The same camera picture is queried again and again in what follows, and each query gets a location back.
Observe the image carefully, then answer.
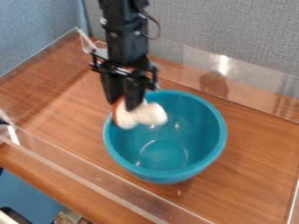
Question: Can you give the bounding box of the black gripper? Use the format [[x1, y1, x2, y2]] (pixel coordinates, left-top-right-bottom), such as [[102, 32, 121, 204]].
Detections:
[[92, 20, 157, 111]]

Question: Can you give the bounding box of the white brown toy mushroom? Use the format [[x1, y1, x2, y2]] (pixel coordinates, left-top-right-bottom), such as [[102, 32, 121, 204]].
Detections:
[[112, 97, 168, 130]]

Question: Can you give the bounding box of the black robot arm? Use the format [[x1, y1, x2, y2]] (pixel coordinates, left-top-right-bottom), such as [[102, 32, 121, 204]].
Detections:
[[89, 0, 161, 111]]

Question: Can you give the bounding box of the blue bowl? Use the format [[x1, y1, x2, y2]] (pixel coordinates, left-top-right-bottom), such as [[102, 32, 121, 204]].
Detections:
[[102, 89, 228, 184]]

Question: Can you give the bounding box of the clear acrylic left barrier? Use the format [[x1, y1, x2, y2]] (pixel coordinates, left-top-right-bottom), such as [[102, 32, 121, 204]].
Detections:
[[0, 28, 89, 123]]

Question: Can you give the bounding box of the clear acrylic barrier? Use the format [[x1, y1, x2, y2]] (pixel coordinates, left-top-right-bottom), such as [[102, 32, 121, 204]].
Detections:
[[0, 109, 213, 224], [82, 27, 299, 123], [0, 28, 89, 123]]

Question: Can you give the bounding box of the clear acrylic back barrier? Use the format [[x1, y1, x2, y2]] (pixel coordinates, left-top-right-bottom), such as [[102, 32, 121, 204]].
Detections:
[[82, 27, 299, 123]]

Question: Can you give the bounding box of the clear acrylic front barrier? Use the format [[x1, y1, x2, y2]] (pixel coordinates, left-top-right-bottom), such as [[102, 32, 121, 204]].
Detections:
[[0, 109, 213, 224]]

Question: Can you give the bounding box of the clear acrylic corner bracket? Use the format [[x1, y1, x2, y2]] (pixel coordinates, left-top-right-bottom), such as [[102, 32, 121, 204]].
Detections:
[[77, 29, 108, 60]]

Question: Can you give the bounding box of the black cable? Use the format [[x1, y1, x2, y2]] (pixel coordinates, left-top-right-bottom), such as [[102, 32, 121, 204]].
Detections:
[[137, 8, 162, 40]]

